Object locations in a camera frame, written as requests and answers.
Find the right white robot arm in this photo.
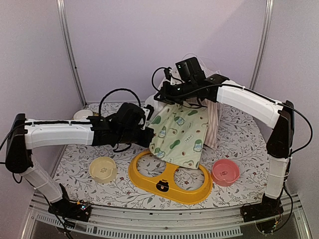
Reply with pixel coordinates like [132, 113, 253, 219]
[154, 57, 297, 217]

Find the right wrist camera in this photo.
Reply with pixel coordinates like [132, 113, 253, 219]
[163, 67, 178, 85]

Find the front aluminium rail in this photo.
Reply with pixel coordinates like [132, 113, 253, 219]
[21, 193, 316, 239]

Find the pink pet bowl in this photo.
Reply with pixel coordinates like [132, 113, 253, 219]
[211, 159, 240, 187]

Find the pink striped pet tent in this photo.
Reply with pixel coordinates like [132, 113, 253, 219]
[144, 53, 223, 149]

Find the brown checkered mat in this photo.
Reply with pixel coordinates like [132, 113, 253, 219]
[149, 104, 208, 169]

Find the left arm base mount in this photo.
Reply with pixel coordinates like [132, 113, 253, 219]
[48, 184, 92, 222]

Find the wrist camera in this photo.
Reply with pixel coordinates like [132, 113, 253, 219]
[163, 67, 178, 85]
[139, 105, 154, 130]

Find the left aluminium frame post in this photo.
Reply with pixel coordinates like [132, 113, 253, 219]
[56, 0, 87, 107]

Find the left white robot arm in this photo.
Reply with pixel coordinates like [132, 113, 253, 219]
[1, 102, 154, 216]

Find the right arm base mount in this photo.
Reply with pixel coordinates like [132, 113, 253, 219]
[240, 194, 284, 222]

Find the right aluminium frame post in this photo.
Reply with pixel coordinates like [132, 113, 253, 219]
[249, 0, 274, 90]

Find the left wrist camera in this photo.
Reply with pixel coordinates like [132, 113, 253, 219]
[139, 105, 154, 130]

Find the white ceramic bowl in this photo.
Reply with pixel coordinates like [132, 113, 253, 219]
[73, 109, 94, 120]

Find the aluminium frame post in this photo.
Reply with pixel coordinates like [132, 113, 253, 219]
[249, 0, 274, 90]
[56, 0, 87, 107]

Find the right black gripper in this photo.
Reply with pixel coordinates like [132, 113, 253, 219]
[153, 80, 195, 106]

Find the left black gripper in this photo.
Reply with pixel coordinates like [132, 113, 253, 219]
[117, 126, 155, 147]

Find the yellow double bowl holder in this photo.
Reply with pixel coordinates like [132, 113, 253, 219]
[128, 151, 213, 205]

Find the cream pet bowl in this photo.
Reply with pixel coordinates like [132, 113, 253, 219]
[89, 156, 118, 184]

